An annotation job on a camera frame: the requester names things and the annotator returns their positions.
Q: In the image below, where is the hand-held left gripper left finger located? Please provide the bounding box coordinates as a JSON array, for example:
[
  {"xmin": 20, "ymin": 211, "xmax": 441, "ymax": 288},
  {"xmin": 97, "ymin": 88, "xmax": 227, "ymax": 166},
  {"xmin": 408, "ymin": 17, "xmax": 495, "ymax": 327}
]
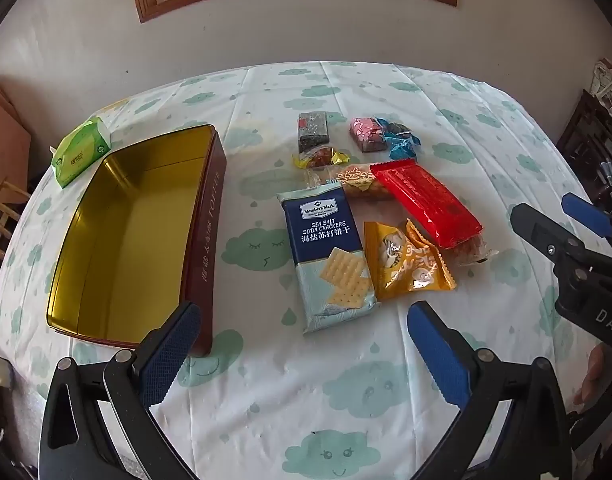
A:
[{"xmin": 38, "ymin": 301, "xmax": 203, "ymax": 480}]

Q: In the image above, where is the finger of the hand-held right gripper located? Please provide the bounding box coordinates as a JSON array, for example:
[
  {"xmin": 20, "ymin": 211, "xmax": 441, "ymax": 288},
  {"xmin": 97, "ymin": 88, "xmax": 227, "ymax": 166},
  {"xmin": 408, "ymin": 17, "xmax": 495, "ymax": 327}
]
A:
[
  {"xmin": 510, "ymin": 203, "xmax": 611, "ymax": 286},
  {"xmin": 562, "ymin": 192, "xmax": 612, "ymax": 261}
]

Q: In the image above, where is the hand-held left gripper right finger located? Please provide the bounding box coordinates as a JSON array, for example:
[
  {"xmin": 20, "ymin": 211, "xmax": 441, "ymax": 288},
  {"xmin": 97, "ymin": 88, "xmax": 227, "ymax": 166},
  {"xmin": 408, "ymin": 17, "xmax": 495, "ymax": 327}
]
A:
[{"xmin": 407, "ymin": 301, "xmax": 571, "ymax": 480}]

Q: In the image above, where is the yellow snack packet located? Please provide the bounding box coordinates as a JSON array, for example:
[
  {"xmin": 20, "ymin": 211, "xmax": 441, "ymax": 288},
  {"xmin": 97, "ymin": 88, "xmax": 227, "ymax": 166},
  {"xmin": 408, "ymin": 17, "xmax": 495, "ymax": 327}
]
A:
[{"xmin": 363, "ymin": 218, "xmax": 457, "ymax": 302}]

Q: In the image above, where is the red snack packet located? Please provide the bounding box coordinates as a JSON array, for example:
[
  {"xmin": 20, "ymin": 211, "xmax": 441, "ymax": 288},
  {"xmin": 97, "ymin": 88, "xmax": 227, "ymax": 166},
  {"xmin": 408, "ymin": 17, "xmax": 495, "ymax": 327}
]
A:
[{"xmin": 370, "ymin": 158, "xmax": 484, "ymax": 251}]

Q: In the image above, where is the maroon tin box gold interior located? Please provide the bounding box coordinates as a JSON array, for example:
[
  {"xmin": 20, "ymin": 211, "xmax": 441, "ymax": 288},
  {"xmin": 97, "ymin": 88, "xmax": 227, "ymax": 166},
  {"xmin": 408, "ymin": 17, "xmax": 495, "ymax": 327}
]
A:
[{"xmin": 46, "ymin": 124, "xmax": 227, "ymax": 358}]

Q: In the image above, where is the blue cracker packet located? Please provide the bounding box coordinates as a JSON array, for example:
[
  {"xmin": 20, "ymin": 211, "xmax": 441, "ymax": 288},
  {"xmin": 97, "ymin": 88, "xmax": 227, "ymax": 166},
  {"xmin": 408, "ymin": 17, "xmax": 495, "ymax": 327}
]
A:
[{"xmin": 277, "ymin": 182, "xmax": 378, "ymax": 336}]

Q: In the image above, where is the small blue-wrapped dark candy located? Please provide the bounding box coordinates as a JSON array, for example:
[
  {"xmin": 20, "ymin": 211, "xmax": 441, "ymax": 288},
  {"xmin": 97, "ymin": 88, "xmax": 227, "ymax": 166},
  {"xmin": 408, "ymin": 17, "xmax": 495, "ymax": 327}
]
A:
[{"xmin": 376, "ymin": 118, "xmax": 421, "ymax": 147}]

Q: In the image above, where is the clear fried twist snack packet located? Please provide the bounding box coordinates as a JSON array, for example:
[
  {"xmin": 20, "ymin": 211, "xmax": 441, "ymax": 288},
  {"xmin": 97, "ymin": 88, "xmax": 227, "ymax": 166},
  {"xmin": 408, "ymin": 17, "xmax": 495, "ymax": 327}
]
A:
[{"xmin": 303, "ymin": 162, "xmax": 394, "ymax": 201}]

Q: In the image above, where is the pink patterned candy packet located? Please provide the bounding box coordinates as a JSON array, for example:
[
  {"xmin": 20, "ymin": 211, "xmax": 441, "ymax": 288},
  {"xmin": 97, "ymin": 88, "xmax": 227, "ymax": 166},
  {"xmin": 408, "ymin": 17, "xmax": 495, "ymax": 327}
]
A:
[{"xmin": 348, "ymin": 116, "xmax": 387, "ymax": 153}]

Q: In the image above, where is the yellow-wrapped dark candy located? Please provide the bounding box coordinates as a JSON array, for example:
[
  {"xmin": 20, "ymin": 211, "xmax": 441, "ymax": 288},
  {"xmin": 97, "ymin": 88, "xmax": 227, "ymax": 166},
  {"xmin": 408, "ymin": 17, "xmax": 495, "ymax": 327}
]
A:
[{"xmin": 292, "ymin": 146, "xmax": 351, "ymax": 170}]

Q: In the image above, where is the dark sesame bar packet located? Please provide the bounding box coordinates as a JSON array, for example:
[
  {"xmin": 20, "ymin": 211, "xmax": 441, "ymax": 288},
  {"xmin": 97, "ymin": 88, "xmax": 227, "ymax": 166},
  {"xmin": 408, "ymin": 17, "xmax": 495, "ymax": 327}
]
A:
[{"xmin": 296, "ymin": 111, "xmax": 331, "ymax": 156}]

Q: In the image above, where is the person's right hand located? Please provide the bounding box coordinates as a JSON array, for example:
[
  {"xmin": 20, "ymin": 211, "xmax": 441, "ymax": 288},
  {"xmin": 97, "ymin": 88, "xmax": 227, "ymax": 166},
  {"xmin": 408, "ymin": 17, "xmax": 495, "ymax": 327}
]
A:
[{"xmin": 573, "ymin": 345, "xmax": 610, "ymax": 406}]

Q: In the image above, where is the dark wooden chair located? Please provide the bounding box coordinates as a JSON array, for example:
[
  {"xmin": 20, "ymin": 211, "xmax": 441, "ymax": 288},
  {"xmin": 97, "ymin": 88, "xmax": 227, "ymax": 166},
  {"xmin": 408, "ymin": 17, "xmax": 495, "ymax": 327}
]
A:
[{"xmin": 556, "ymin": 89, "xmax": 612, "ymax": 221}]

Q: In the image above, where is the white cloud print tablecloth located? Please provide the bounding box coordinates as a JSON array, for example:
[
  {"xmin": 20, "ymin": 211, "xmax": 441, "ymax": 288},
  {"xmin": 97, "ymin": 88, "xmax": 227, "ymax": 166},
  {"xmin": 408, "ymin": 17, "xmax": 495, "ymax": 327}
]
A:
[{"xmin": 0, "ymin": 60, "xmax": 612, "ymax": 480}]

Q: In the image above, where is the newspaper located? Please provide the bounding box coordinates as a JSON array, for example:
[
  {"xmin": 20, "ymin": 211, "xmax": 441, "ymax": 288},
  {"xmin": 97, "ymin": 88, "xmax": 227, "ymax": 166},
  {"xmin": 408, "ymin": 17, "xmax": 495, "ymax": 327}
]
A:
[{"xmin": 590, "ymin": 57, "xmax": 612, "ymax": 126}]

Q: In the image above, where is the green tissue pack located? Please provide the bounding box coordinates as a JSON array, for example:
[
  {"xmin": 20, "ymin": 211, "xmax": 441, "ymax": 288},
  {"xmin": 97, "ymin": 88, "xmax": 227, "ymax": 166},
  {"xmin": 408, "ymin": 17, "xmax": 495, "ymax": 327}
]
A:
[{"xmin": 51, "ymin": 116, "xmax": 112, "ymax": 190}]

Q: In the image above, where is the light wooden stool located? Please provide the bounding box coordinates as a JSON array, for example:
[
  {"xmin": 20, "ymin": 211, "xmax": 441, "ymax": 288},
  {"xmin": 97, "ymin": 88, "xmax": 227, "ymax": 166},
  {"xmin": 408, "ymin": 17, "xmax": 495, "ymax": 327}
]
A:
[{"xmin": 0, "ymin": 175, "xmax": 32, "ymax": 261}]

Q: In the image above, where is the orange cloth covered table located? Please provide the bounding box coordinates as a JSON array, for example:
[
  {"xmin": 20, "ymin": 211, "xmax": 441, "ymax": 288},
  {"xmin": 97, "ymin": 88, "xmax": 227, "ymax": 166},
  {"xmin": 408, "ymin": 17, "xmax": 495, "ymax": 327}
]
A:
[{"xmin": 0, "ymin": 82, "xmax": 32, "ymax": 181}]

